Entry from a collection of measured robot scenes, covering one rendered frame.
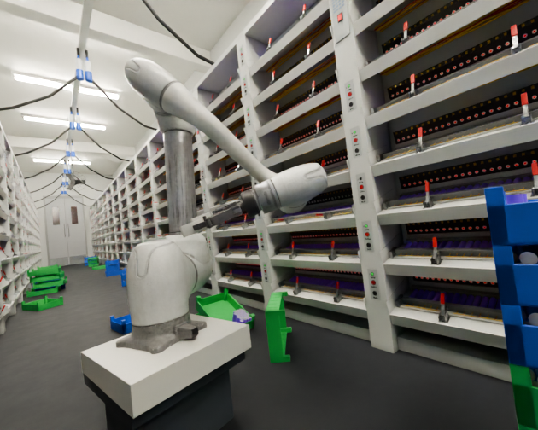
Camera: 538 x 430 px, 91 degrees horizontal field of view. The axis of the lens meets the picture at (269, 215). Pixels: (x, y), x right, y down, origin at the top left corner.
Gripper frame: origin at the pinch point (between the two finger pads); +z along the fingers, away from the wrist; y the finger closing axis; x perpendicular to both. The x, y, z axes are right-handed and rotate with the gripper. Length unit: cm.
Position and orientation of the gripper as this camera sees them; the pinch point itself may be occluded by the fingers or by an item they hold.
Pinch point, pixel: (190, 226)
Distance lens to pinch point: 79.2
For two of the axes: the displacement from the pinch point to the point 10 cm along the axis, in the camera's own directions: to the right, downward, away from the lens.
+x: 3.6, 9.2, 1.6
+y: 0.8, 1.4, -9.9
